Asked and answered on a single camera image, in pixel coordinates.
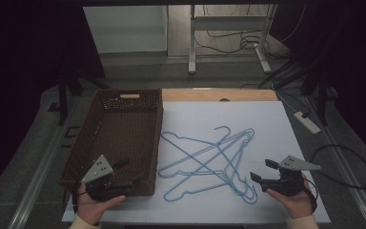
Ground black metal stand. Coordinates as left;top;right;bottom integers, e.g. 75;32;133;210
48;56;111;127
300;61;339;127

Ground white power cable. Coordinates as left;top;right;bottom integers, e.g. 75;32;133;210
271;83;300;115

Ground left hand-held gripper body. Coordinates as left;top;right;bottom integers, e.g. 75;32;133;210
80;155;134;202

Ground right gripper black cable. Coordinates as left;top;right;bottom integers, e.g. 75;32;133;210
302;177;319;214

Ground white desk frame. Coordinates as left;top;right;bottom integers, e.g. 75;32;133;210
188;3;279;75

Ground person's left hand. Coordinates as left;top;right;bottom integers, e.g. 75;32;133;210
75;187;127;225

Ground white table mat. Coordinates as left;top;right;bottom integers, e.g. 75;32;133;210
61;100;332;223

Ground dark curtain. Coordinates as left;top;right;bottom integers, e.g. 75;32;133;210
0;0;107;204
270;0;366;160

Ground black tangled cables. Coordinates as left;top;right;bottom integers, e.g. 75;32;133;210
193;4;289;61

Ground white cabinet panel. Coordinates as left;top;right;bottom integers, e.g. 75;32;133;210
83;5;168;53

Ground person's right hand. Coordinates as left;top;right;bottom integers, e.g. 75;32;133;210
265;173;315;220

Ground brown woven basket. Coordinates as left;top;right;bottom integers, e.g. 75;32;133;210
57;89;165;198

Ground white power strip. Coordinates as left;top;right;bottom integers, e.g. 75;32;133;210
294;111;322;135

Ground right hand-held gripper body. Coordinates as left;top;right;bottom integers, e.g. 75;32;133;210
260;155;321;197

